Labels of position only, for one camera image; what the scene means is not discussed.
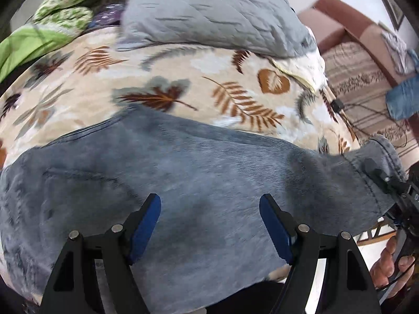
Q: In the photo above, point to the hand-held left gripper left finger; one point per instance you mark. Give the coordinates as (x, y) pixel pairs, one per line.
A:
(145, 225)

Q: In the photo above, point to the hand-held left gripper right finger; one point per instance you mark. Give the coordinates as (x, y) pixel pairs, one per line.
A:
(276, 229)

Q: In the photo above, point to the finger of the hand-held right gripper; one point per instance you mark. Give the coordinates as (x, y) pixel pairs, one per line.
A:
(376, 171)

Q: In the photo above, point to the grey denim pants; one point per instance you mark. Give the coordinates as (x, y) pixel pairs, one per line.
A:
(196, 176)

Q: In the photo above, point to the person's right hand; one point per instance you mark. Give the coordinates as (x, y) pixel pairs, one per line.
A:
(383, 268)

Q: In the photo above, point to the blue denim cloth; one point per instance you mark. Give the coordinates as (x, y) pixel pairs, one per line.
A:
(402, 98)

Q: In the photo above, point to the striped sofa cover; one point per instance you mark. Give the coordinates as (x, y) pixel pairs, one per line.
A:
(356, 75)

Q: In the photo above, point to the cream cloth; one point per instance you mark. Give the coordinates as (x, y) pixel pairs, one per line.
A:
(307, 68)

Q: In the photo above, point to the white patterned cloth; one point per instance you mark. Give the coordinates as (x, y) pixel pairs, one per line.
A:
(394, 44)

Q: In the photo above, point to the brown and pink sofa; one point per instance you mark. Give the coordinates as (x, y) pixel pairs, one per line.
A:
(330, 26)

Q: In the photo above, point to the beige leaf print blanket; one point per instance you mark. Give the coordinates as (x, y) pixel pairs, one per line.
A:
(212, 75)

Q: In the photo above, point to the purple cloth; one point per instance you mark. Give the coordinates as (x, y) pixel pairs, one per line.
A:
(108, 14)

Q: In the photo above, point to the lime green pillow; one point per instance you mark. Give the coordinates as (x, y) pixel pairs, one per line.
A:
(26, 45)

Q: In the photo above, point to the green patterned quilt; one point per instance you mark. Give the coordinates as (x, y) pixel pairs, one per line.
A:
(65, 16)

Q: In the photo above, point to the grey quilted pillow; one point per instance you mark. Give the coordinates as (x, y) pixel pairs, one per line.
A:
(212, 9)

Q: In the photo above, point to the framed wall picture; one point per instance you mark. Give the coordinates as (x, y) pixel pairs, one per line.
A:
(394, 11)

